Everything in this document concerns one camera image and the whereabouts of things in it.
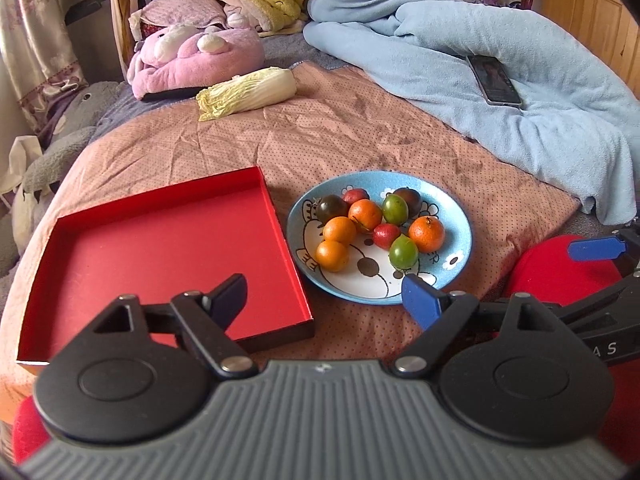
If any green tomato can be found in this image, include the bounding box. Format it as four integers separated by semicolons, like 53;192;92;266
388;234;420;271
382;193;409;226

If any large orange tangerine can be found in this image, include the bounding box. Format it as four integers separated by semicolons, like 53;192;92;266
408;216;446;254

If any small red fruit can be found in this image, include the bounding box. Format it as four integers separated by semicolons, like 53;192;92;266
372;223;401;252

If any dark brown tomato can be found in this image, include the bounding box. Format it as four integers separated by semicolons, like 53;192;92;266
394;186;422;219

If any small orange front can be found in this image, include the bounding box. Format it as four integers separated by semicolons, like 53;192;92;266
314;240;349;273

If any small orange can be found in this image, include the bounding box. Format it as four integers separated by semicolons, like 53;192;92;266
314;240;349;273
322;216;358;245

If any red-orange tomato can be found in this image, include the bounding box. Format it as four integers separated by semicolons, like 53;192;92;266
348;198;383;234

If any small orange back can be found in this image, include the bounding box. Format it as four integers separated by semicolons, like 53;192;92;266
322;216;358;245

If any red strawberry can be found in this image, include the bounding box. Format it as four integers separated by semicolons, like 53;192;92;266
342;188;370;206

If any large dark tomato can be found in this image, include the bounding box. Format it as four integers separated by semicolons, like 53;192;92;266
316;194;349;224

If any blue cartoon plate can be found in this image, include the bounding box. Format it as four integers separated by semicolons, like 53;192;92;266
286;171;472;306

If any red shallow tray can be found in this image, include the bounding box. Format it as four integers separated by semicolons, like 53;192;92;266
16;167;314;368

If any light blue blanket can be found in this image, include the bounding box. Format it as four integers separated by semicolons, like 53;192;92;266
304;0;639;226

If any black smartphone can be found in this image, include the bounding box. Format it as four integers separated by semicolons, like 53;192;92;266
466;55;523;108

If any pink dotted bedspread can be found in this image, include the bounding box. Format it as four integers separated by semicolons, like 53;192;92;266
1;62;579;422

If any napa cabbage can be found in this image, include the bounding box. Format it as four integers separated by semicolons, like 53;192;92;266
195;67;297;122

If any grey plush toy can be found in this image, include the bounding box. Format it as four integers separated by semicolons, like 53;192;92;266
1;81;127;276

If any pink plush toy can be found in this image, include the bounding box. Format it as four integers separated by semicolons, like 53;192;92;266
127;25;265;101

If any white paper bag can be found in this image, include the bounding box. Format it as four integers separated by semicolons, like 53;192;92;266
1;136;42;194

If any floral curtain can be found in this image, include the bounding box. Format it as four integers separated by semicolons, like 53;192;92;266
1;0;85;132

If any yellow plush blanket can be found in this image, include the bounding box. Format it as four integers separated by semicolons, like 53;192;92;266
217;0;308;37

